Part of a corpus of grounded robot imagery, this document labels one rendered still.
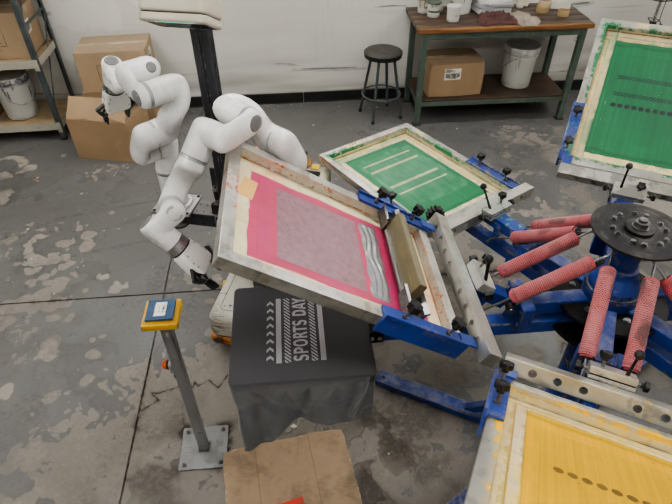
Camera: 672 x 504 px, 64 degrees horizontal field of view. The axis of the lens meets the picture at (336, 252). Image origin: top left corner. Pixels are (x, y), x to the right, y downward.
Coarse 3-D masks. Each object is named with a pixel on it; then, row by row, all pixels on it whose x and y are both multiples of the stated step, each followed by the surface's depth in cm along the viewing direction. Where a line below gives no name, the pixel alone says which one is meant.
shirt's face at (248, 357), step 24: (264, 288) 207; (240, 312) 198; (264, 312) 197; (336, 312) 197; (240, 336) 189; (264, 336) 189; (336, 336) 189; (360, 336) 189; (240, 360) 181; (264, 360) 181; (336, 360) 181; (360, 360) 181
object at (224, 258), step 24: (288, 168) 178; (336, 192) 186; (216, 240) 136; (216, 264) 131; (240, 264) 131; (264, 264) 136; (432, 264) 186; (288, 288) 138; (312, 288) 140; (432, 288) 179; (360, 312) 146
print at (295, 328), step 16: (272, 304) 200; (288, 304) 200; (304, 304) 200; (272, 320) 194; (288, 320) 194; (304, 320) 194; (320, 320) 194; (272, 336) 189; (288, 336) 189; (304, 336) 189; (320, 336) 189; (272, 352) 184; (288, 352) 184; (304, 352) 183; (320, 352) 183
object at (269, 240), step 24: (264, 216) 158; (264, 240) 149; (288, 240) 156; (312, 240) 162; (288, 264) 148; (312, 264) 154; (336, 264) 160; (360, 264) 168; (384, 264) 176; (336, 288) 152; (360, 288) 158
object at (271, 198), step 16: (256, 176) 171; (256, 192) 164; (272, 192) 169; (288, 192) 174; (256, 208) 158; (272, 208) 163; (288, 208) 168; (304, 208) 173; (320, 208) 178; (336, 208) 184; (304, 224) 166; (320, 224) 171; (336, 224) 177; (352, 224) 183; (368, 224) 189; (336, 240) 170; (352, 240) 175; (384, 240) 187; (384, 256) 179
